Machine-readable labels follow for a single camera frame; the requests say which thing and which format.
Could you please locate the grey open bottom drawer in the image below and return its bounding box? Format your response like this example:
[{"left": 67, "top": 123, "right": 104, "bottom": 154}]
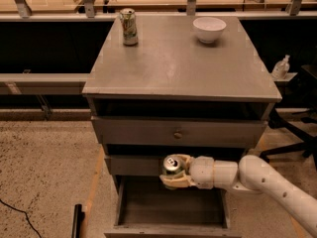
[{"left": 105, "top": 177, "right": 242, "bottom": 238}]

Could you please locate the grey metal railing frame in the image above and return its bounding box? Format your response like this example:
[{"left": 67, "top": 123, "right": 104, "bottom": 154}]
[{"left": 0, "top": 0, "right": 317, "bottom": 121}]

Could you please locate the black floor cable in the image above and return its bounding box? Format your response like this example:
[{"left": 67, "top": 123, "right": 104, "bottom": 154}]
[{"left": 0, "top": 198, "right": 43, "bottom": 238}]

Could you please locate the clear sanitizer pump bottle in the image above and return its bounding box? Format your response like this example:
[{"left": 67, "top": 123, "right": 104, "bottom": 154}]
[{"left": 271, "top": 55, "right": 290, "bottom": 79}]

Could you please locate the grey top drawer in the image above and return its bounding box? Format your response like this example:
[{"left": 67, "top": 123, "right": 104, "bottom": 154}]
[{"left": 92, "top": 116, "right": 267, "bottom": 149}]

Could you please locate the white and green soda can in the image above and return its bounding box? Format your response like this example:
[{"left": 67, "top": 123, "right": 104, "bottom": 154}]
[{"left": 119, "top": 8, "right": 138, "bottom": 46}]

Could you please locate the white bowl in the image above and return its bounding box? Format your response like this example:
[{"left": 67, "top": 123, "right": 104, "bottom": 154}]
[{"left": 193, "top": 17, "right": 227, "bottom": 44}]

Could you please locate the grey wooden drawer cabinet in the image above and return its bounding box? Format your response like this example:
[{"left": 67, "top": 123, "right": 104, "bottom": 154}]
[{"left": 81, "top": 15, "right": 282, "bottom": 238}]

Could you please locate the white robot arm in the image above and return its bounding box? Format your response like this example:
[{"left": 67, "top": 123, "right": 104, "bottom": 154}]
[{"left": 159, "top": 154, "right": 317, "bottom": 238}]

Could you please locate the black bar on floor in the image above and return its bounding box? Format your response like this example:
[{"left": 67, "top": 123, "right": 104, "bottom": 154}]
[{"left": 71, "top": 204, "right": 83, "bottom": 238}]

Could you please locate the black office chair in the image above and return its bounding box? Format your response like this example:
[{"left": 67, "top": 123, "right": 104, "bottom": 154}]
[{"left": 260, "top": 64, "right": 317, "bottom": 168}]

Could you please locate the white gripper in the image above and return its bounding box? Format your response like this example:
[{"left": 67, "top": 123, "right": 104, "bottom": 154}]
[{"left": 159, "top": 154, "right": 215, "bottom": 189}]

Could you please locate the grey middle drawer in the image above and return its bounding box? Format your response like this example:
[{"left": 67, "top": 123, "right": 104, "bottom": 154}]
[{"left": 105, "top": 155, "right": 163, "bottom": 177}]

